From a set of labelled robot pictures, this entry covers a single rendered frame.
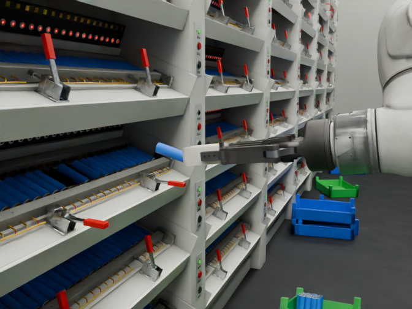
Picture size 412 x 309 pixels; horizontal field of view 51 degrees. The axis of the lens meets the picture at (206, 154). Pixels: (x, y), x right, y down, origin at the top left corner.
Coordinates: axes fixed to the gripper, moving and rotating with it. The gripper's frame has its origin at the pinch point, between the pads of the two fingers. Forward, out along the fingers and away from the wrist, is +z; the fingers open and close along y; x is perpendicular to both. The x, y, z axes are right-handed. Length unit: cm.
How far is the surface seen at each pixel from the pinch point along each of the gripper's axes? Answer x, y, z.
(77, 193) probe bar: 3.7, 9.2, 19.4
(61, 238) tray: 8.4, 17.8, 16.0
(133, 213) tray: 10.2, -2.0, 17.0
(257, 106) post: -6, -97, 19
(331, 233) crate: 60, -146, 3
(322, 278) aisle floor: 63, -99, 1
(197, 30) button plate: -25.8, -30.4, 11.8
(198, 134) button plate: -1.6, -31.5, 15.2
